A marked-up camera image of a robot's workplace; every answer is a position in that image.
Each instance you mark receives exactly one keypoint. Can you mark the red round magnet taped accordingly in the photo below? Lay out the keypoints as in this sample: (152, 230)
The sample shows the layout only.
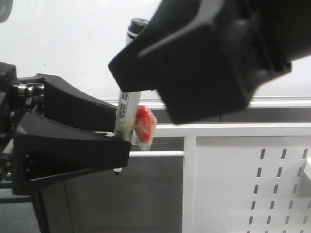
(144, 127)

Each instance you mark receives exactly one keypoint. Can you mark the white upper plastic tray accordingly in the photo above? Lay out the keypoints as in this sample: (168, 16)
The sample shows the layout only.
(306, 170)

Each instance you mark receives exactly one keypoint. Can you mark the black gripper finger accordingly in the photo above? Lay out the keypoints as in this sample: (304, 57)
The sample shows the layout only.
(47, 152)
(189, 53)

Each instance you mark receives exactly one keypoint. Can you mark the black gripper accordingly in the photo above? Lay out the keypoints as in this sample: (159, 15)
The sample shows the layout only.
(23, 105)
(262, 36)

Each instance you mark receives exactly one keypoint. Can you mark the white black-ink marker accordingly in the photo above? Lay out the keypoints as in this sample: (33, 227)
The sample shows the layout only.
(128, 101)

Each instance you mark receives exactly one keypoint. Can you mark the white whiteboard with aluminium frame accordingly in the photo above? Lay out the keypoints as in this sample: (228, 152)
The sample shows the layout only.
(76, 39)

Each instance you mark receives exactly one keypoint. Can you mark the white pegboard stand frame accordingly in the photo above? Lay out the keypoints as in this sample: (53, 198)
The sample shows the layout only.
(242, 177)

